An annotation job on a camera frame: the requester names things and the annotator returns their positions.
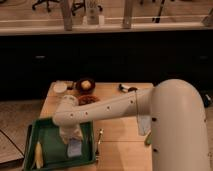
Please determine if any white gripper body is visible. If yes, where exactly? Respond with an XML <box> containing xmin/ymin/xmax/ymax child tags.
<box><xmin>59</xmin><ymin>125</ymin><xmax>83</xmax><ymax>144</ymax></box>

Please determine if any pale blue sponge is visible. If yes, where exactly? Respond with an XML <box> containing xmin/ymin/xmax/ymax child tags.
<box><xmin>67</xmin><ymin>139</ymin><xmax>82</xmax><ymax>157</ymax></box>

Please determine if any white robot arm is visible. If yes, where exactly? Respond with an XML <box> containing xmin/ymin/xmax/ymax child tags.
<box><xmin>53</xmin><ymin>79</ymin><xmax>211</xmax><ymax>171</ymax></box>

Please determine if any green plastic tray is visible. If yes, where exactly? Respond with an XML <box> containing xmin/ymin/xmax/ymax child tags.
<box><xmin>24</xmin><ymin>118</ymin><xmax>95</xmax><ymax>171</ymax></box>

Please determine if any gold metal utensil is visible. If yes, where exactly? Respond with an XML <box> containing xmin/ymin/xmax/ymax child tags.
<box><xmin>95</xmin><ymin>128</ymin><xmax>104</xmax><ymax>161</ymax></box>

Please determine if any yellow corn cob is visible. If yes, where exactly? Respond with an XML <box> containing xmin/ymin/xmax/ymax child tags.
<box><xmin>35</xmin><ymin>142</ymin><xmax>44</xmax><ymax>169</ymax></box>

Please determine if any white round cup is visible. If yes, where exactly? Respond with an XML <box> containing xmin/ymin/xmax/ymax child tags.
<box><xmin>53</xmin><ymin>81</ymin><xmax>67</xmax><ymax>93</ymax></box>

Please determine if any dark bowl with food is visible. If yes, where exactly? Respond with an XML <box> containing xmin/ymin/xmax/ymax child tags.
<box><xmin>75</xmin><ymin>78</ymin><xmax>96</xmax><ymax>94</ymax></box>

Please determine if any small black white object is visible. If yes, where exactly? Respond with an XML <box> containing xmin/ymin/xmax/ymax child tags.
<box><xmin>119</xmin><ymin>84</ymin><xmax>137</xmax><ymax>92</ymax></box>

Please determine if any black office chair base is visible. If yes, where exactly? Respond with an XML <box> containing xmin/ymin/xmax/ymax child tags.
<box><xmin>31</xmin><ymin>0</ymin><xmax>61</xmax><ymax>13</ymax></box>

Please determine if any dark floor device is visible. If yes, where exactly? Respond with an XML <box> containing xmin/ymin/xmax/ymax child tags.
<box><xmin>202</xmin><ymin>93</ymin><xmax>212</xmax><ymax>108</ymax></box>

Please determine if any white wooden post right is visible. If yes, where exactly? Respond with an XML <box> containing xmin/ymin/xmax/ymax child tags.
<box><xmin>122</xmin><ymin>0</ymin><xmax>133</xmax><ymax>29</ymax></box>

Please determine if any white wooden post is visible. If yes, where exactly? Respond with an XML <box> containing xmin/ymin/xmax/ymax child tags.
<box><xmin>60</xmin><ymin>0</ymin><xmax>72</xmax><ymax>31</ymax></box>
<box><xmin>122</xmin><ymin>0</ymin><xmax>133</xmax><ymax>29</ymax></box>

